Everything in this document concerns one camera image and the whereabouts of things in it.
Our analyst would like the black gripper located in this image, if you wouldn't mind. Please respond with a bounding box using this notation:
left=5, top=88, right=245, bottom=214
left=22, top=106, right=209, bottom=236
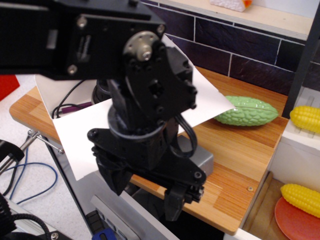
left=87, top=121, right=206, bottom=222

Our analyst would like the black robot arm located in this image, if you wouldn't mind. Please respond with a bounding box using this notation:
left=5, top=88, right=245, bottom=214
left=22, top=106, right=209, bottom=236
left=0, top=0, right=206, bottom=221

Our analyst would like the grey metal block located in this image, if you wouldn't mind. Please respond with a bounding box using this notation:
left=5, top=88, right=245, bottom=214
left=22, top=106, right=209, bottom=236
left=177, top=135, right=214, bottom=177

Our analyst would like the purple object in box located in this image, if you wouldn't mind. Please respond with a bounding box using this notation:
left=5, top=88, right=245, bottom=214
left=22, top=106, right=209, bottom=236
left=59, top=102, right=92, bottom=114

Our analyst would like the green bitter melon toy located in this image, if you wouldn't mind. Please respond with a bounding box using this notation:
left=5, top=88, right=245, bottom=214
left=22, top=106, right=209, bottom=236
left=214, top=95, right=279, bottom=127

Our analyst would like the orange plate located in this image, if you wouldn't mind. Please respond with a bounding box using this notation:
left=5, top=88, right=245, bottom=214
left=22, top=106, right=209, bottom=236
left=274, top=197, right=320, bottom=240

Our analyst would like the yellow corn toy lower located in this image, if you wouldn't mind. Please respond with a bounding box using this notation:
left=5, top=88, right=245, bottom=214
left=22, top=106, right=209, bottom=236
left=280, top=183, right=320, bottom=218

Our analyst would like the yellow corn toy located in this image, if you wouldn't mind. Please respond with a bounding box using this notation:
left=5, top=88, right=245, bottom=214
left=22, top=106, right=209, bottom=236
left=280, top=183, right=320, bottom=218
left=289, top=105, right=320, bottom=133

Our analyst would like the red object at left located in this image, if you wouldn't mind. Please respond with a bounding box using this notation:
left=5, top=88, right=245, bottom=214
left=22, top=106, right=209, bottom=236
left=0, top=75, right=20, bottom=101

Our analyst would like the yellow corn toy upper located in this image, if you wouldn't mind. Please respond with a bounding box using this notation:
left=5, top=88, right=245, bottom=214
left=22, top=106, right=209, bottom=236
left=289, top=105, right=320, bottom=133

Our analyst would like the white toy on shelf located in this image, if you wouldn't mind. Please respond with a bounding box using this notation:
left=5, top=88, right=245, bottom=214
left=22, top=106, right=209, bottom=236
left=209, top=0, right=253, bottom=12

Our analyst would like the blue cable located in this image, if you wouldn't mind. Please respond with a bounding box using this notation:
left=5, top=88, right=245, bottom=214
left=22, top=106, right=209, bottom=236
left=0, top=147, right=59, bottom=205

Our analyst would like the black cable in box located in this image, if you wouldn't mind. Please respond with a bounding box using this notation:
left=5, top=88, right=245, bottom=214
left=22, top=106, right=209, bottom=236
left=51, top=79, right=86, bottom=119

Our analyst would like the black cable on floor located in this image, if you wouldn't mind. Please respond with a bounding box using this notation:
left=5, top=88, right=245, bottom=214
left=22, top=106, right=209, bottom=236
left=0, top=159, right=21, bottom=198

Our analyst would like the metal clamp with black handle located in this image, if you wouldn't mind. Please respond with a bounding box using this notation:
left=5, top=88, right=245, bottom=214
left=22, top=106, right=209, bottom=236
left=0, top=130, right=65, bottom=175

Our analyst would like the black shelf post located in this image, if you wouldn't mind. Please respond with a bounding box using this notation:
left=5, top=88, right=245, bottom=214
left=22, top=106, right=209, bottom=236
left=282, top=9, right=320, bottom=119

